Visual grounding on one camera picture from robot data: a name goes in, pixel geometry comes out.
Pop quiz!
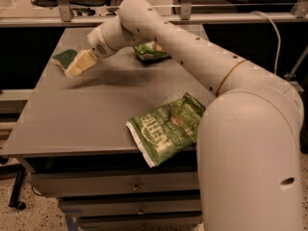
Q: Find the green chip bag far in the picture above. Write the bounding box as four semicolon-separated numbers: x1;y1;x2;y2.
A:
133;41;167;61

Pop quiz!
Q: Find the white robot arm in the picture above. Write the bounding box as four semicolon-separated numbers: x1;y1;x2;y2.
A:
66;0;304;231

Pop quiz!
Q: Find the grey drawer cabinet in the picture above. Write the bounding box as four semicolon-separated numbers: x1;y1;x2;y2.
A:
1;24;217;231

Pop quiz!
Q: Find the black chair leg caster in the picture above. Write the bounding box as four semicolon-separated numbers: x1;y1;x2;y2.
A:
0;156;26;211

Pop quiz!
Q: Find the top grey drawer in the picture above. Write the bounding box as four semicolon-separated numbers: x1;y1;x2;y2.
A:
28;171;199;197

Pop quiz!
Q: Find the green jalapeno kettle chip bag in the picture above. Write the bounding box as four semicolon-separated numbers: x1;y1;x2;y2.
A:
126;93;206;167

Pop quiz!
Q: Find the bottom grey drawer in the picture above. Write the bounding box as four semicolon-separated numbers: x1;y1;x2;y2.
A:
78;212;202;231

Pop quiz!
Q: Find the grey drawer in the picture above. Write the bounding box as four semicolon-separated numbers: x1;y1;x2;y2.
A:
28;171;199;197
78;212;202;231
61;195;201;217

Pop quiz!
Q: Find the green and yellow sponge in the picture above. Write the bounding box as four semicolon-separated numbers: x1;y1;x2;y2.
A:
52;49;77;69

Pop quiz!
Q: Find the middle grey drawer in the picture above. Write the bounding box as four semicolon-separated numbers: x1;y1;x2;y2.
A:
61;195;201;217

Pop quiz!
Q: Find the white cable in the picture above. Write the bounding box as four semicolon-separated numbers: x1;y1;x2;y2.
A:
251;11;282;75

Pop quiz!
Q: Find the metal railing frame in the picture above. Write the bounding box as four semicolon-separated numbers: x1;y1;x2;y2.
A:
0;0;308;27

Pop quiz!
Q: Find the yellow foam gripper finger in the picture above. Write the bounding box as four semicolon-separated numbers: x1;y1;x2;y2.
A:
73;50;97;71
64;64;84;78

